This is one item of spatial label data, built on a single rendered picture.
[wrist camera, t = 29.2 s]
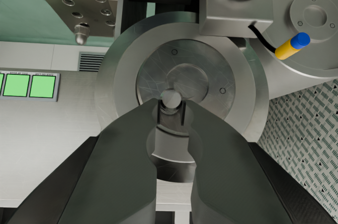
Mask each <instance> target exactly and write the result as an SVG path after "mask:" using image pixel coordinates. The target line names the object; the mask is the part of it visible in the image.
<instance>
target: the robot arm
mask: <svg viewBox="0 0 338 224"><path fill-rule="evenodd" d="M160 103H161V100H160V99H157V98H152V99H150V100H148V101H146V102H145V103H143V104H141V105H139V106H138V107H136V108H134V109H133V110H131V111H129V112H127V113H126V114H124V115H122V116H120V117H119V118H117V119H115V120H114V121H113V122H111V123H110V124H109V125H108V126H106V127H105V128H104V129H103V130H102V131H101V132H100V133H99V134H98V135H97V136H96V137H93V136H90V137H89V138H88V139H86V140H85V141H84V142H83V143H82V144H81V145H80V146H79V147H78V148H77V149H76V150H75V151H74V152H73V153H72V154H71V155H70V156H69V157H67V158H66V159H65V160H64V161H63V162H62V163H61V164H60V165H59V166H58V167H57V168H56V169H55V170H54V171H53V172H52V173H51V174H49V175H48V176H47V177H46V178H45V179H44V180H43V181H42V182H41V183H40V184H39V185H38V186H37V187H36V188H35V189H34V190H33V191H32V192H31V193H30V194H29V195H28V196H27V197H26V198H25V199H24V200H23V202H22V203H21V204H20V205H19V206H18V207H17V208H16V210H15V211H14V212H13V213H12V215H11V216H10V217H9V218H8V220H7V221H6V222H5V224H155V211H156V185H157V169H156V166H155V165H154V164H153V162H152V161H151V159H150V156H151V155H152V153H153V152H154V150H155V128H156V126H157V125H159V124H160ZM180 117H181V126H184V128H185V129H186V130H187V132H188V133H189V142H188V152H189V154H190V155H191V156H192V157H193V159H194V161H195V163H196V165H197V167H196V170H195V175H194V181H193V186H192V192H191V209H192V219H193V224H337V222H336V221H335V220H334V219H333V218H332V216H331V215H330V214H329V213H328V212H327V211H326V210H325V209H324V207H323V206H322V205H321V204H320V203H319V202H318V201H317V200H316V199H315V198H314V197H313V196H312V195H311V194H310V193H309V192H308V191H307V190H306V189H305V188H304V187H303V186H302V185H301V184H299V183H298V182H297V181H296V180H295V179H294V178H293V177H292V176H291V175H290V174H289V173H288V172H287V171H286V170H285V169H284V168H283V167H281V166H280V165H279V164H278V163H277V162H276V161H275V160H274V159H273V158H272V157H271V156H270V155H269V154H268V153H267V152H266V151H265V150H263V149H262V148H261V147H260V146H259V145H258V144H257V143H256V142H248V141H247V140H246V139H245V138H244V137H243V136H242V135H241V134H240V133H239V132H238V131H237V130H236V129H234V128H233V127H232V126H231V125H230V124H228V123H227V122H226V121H224V120H223V119H221V118H220V117H218V116H216V115H215V114H213V113H212V112H210V111H208V110H207V109H205V108H203V107H202V106H200V105H199V104H197V103H195V102H194V101H192V100H188V99H184V100H183V102H182V106H181V107H180Z"/></svg>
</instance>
